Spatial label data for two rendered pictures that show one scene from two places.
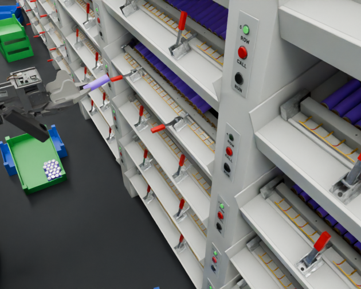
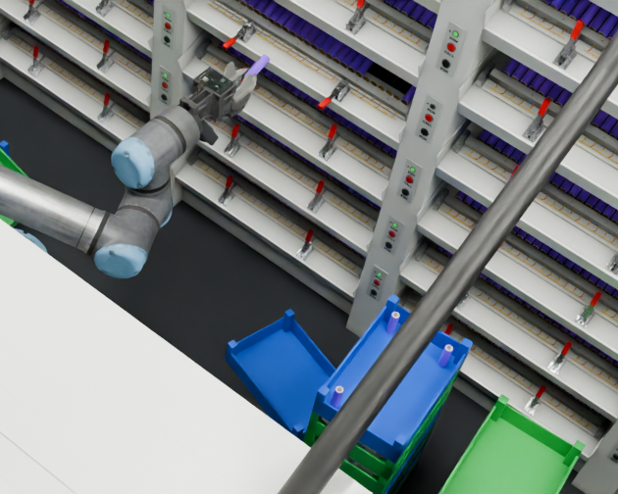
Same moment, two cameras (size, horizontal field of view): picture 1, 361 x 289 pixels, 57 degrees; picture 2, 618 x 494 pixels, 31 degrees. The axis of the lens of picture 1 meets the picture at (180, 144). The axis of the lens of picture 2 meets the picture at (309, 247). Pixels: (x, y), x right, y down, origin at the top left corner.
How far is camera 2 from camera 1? 1.79 m
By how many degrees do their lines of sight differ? 24
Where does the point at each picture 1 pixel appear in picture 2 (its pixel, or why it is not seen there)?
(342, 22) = (524, 41)
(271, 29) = (478, 38)
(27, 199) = not seen: outside the picture
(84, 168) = (59, 178)
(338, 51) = (524, 57)
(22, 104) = (219, 110)
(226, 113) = (427, 86)
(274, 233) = (473, 179)
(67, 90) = (246, 84)
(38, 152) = not seen: outside the picture
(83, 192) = not seen: hidden behind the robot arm
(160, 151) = (283, 124)
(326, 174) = (518, 124)
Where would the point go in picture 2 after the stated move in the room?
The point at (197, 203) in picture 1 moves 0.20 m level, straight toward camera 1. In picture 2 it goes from (361, 177) to (391, 244)
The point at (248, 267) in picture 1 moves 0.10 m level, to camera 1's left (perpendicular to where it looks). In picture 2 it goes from (437, 225) to (399, 236)
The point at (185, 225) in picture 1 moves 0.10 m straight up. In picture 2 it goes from (325, 213) to (332, 186)
